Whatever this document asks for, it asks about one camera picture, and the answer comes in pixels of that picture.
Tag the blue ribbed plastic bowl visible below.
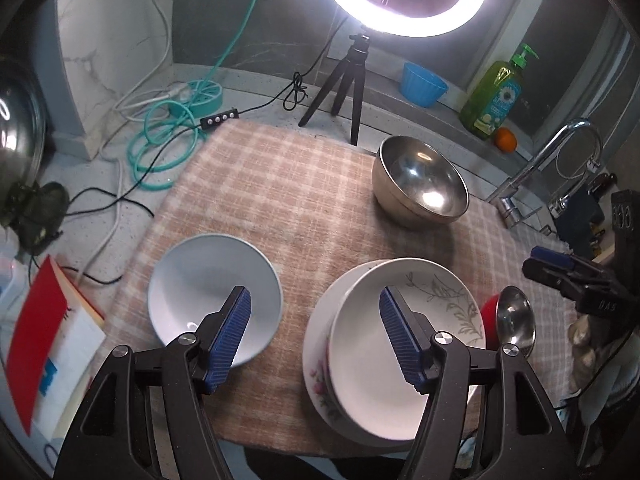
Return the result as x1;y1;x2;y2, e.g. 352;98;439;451
402;61;449;108

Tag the white plate with leaf print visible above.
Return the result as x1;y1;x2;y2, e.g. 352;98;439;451
329;258;487;443

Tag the teal power cable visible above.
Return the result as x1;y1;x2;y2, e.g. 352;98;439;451
127;0;271;192

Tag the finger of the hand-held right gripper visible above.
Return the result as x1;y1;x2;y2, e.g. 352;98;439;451
530;246;618;282
522;259;601;307

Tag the chrome kitchen faucet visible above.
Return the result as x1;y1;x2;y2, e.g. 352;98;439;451
487;117;606;228

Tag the large pink floral plate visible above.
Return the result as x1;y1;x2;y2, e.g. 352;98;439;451
302;260;416;453

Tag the large steel bowl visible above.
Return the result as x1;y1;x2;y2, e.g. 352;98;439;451
371;135;471;231

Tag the green dish soap bottle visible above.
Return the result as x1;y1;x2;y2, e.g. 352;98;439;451
459;42;540;142

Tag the dark knife block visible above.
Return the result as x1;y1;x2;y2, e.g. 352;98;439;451
557;172;618;261

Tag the beige checked cloth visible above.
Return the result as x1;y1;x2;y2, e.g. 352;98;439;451
102;120;586;458

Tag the steel pot lid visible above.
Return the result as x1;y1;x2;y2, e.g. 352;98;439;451
0;57;48;211

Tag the white power cable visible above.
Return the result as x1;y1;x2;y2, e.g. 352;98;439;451
80;0;196;281

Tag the red and white booklet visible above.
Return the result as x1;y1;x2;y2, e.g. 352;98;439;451
5;255;107;437

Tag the plain white bowl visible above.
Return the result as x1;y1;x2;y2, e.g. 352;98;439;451
147;233;283;367

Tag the dark green cloth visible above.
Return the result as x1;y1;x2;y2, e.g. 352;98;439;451
4;181;69;253

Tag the person's right hand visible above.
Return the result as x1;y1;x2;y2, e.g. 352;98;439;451
567;317;602;391

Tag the round teal power strip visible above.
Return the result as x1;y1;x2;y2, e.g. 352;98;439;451
167;80;223;116

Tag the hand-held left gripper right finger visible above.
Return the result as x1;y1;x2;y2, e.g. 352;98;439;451
379;286;571;480

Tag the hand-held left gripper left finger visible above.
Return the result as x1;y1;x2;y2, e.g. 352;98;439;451
52;286;252;480

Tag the black cable with inline remote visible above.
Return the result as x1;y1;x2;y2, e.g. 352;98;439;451
30;20;346;286

